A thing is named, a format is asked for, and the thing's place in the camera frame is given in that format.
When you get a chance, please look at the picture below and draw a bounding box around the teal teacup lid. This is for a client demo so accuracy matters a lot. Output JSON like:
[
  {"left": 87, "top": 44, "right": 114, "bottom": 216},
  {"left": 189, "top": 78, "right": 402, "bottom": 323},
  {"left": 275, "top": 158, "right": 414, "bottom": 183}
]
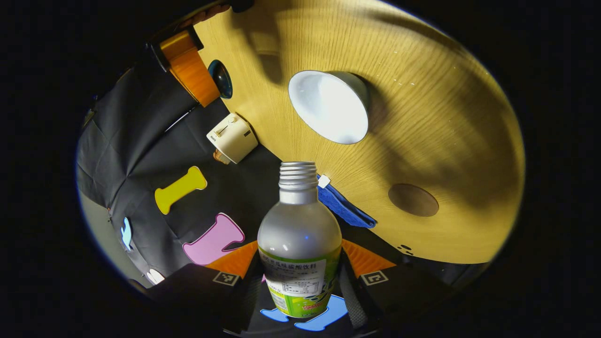
[{"left": 208, "top": 60, "right": 233, "bottom": 100}]

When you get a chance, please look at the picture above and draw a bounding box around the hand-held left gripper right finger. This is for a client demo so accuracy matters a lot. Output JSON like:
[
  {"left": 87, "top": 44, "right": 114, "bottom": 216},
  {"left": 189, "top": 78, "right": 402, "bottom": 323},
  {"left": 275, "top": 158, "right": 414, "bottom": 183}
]
[{"left": 338, "top": 238, "right": 458, "bottom": 329}]

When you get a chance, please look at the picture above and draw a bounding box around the round brown coaster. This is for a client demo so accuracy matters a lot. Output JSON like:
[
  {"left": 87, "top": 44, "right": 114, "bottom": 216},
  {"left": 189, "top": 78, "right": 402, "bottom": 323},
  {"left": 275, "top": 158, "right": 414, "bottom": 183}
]
[{"left": 388, "top": 184, "right": 440, "bottom": 217}]

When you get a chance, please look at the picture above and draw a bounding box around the silver green water bottle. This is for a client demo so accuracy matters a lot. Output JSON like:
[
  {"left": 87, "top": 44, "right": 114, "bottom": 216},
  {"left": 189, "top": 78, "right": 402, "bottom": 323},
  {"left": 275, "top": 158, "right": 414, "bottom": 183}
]
[{"left": 257, "top": 161, "right": 342, "bottom": 319}]

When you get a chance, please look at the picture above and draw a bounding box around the black backdrop cloth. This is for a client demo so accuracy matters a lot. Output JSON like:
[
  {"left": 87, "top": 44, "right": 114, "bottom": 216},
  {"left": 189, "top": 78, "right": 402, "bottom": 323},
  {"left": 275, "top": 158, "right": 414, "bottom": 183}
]
[{"left": 75, "top": 56, "right": 491, "bottom": 336}]

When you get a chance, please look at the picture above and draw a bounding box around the blue folded towel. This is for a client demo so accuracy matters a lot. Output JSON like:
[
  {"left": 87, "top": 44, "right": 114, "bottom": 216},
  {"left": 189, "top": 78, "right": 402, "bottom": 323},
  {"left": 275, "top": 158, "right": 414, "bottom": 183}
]
[{"left": 317, "top": 175, "right": 378, "bottom": 229}]

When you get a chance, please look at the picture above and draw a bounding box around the white toaster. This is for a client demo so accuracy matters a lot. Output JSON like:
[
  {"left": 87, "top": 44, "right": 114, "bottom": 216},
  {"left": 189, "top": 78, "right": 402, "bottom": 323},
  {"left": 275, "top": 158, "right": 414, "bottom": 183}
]
[{"left": 207, "top": 113, "right": 259, "bottom": 165}]

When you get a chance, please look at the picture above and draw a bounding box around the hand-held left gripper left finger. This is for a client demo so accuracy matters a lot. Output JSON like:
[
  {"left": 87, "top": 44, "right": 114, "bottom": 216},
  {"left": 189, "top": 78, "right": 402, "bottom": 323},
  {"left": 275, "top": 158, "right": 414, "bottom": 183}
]
[{"left": 141, "top": 241, "right": 263, "bottom": 336}]

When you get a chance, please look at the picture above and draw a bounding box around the teal white teacup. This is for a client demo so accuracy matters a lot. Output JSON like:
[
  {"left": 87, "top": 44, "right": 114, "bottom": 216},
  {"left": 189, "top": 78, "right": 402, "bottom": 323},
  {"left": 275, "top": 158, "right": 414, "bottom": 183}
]
[{"left": 288, "top": 70, "right": 370, "bottom": 145}]

